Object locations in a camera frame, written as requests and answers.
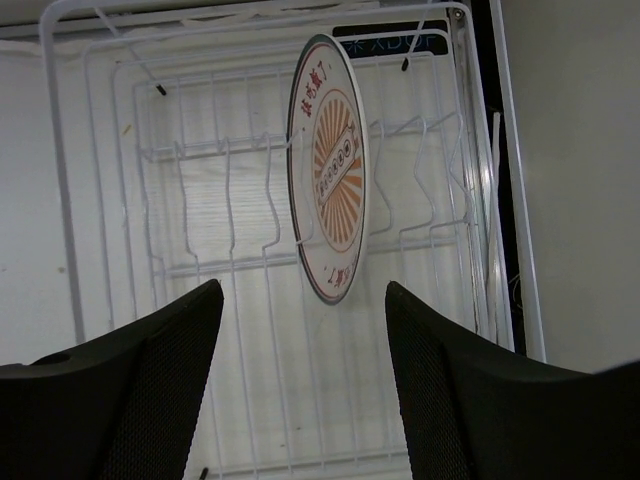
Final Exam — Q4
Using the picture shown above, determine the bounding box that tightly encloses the black label sticker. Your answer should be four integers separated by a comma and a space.
332, 20, 448, 59

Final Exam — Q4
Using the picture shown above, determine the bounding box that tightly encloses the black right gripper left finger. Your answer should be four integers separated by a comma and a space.
1, 280, 224, 479

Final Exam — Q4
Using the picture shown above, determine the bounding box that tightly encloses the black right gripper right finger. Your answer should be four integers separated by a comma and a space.
385, 282, 639, 479

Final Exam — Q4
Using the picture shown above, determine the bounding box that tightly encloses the white wire dish rack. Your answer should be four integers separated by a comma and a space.
39, 1, 546, 479

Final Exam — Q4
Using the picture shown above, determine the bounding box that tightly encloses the white plate orange sunburst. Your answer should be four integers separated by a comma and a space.
286, 34, 372, 305

